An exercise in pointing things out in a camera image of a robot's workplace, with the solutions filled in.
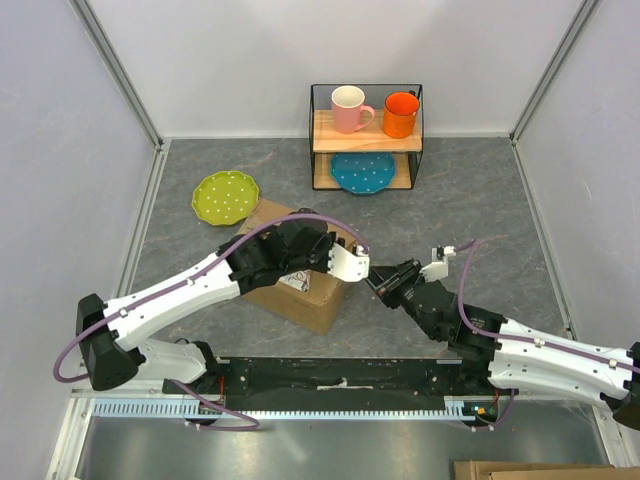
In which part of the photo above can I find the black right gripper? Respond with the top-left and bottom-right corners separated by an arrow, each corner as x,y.
363,257 -> 440,341

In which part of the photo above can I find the brown cardboard express box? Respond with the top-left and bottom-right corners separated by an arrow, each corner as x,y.
238,199 -> 355,335

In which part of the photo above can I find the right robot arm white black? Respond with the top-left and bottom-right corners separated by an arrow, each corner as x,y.
367,260 -> 639,430

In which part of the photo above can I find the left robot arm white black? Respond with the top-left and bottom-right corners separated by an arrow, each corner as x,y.
76,219 -> 344,391

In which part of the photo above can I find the blue dotted plate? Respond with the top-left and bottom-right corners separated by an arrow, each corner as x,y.
329,152 -> 396,195

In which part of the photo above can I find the green dotted plate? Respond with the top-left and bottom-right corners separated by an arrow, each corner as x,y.
191,170 -> 260,226

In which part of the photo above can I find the pink mug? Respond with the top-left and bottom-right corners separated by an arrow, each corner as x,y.
331,85 -> 376,134

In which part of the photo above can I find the orange mug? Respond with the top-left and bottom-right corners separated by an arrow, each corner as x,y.
382,92 -> 420,139

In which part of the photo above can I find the cardboard sheet corner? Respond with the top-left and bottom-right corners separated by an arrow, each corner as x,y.
453,461 -> 639,480

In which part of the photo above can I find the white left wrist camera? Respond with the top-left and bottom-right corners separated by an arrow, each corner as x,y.
327,243 -> 370,283

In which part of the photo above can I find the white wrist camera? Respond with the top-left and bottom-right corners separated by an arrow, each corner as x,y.
420,246 -> 456,283
327,243 -> 370,283

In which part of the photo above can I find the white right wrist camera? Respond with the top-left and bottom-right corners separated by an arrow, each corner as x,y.
420,246 -> 456,283

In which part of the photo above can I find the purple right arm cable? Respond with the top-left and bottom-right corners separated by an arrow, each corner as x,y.
447,239 -> 640,376

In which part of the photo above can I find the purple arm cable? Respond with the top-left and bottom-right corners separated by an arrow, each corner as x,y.
52,213 -> 371,385
447,239 -> 640,376

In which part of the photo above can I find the black wire wooden shelf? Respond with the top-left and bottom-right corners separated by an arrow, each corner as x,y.
308,83 -> 424,191

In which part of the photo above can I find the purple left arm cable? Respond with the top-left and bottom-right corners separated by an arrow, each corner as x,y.
52,213 -> 371,385

